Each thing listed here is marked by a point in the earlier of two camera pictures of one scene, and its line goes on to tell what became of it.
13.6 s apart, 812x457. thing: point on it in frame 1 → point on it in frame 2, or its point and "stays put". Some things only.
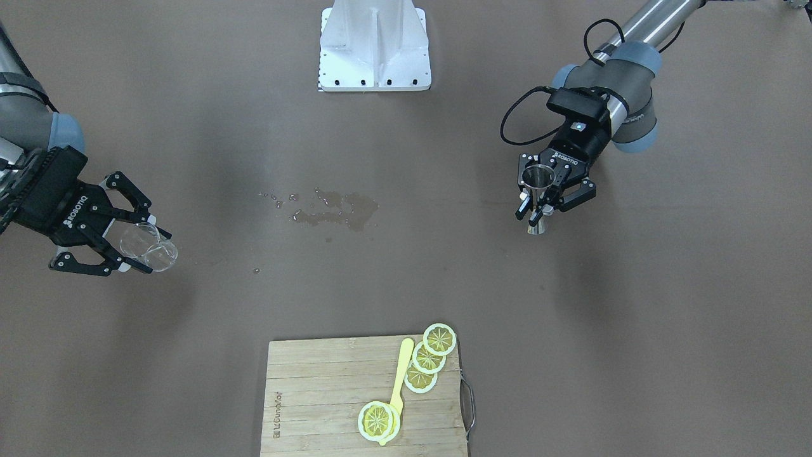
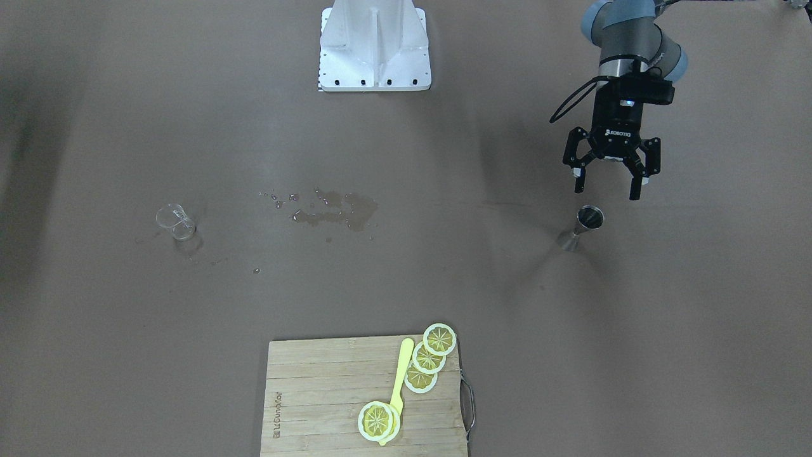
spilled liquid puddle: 353,209 stays put
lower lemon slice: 418,381 stays put
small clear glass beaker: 143,242 → 174,216
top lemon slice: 439,339 stays put
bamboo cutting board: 314,391 stays put
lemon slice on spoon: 379,421 stays put
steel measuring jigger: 536,176 → 589,217
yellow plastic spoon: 406,354 stays put
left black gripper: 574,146 → 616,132
